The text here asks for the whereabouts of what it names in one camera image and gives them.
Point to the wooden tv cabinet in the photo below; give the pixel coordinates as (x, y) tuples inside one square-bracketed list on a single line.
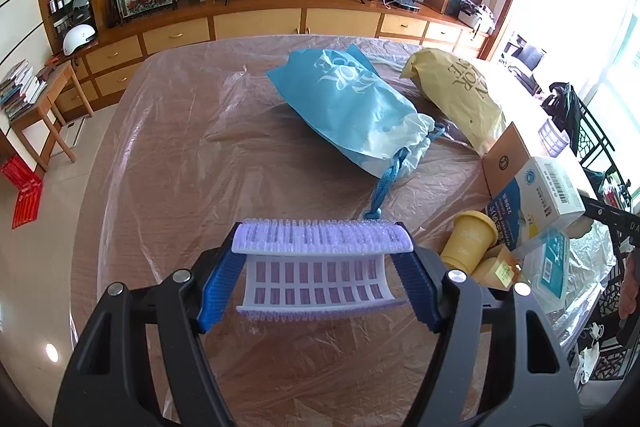
[(105, 66)]

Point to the white helmet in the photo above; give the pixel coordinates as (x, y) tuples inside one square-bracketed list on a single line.
[(77, 37)]

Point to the stack of books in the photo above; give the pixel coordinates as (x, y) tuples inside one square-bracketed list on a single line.
[(20, 89)]

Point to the purple hair roller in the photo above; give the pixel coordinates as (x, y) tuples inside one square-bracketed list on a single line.
[(316, 270)]

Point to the brown cardboard box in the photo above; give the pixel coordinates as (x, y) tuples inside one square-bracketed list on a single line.
[(504, 160)]

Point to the yellow lidded cup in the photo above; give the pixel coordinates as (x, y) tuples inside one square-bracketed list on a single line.
[(473, 234)]

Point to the black bag on chair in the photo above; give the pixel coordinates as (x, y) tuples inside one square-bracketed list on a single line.
[(563, 106)]

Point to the clear dental floss box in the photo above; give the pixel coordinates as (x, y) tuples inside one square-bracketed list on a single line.
[(545, 266)]

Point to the red plastic basket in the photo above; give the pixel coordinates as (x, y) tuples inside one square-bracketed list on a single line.
[(29, 190)]

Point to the small wooden side table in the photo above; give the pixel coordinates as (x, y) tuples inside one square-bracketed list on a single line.
[(46, 111)]

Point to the white blue carton box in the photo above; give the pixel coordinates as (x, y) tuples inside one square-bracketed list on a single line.
[(538, 200)]

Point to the blue drawstring bag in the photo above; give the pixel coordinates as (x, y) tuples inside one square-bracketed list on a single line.
[(340, 95)]

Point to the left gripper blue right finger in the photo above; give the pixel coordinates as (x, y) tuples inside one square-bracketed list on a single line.
[(420, 272)]

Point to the yellow paper bag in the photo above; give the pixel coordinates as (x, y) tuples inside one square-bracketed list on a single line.
[(460, 91)]

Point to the small yellow orange box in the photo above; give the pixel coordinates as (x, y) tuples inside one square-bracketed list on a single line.
[(498, 269)]

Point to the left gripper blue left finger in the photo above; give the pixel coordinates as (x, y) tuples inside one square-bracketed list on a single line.
[(217, 271)]

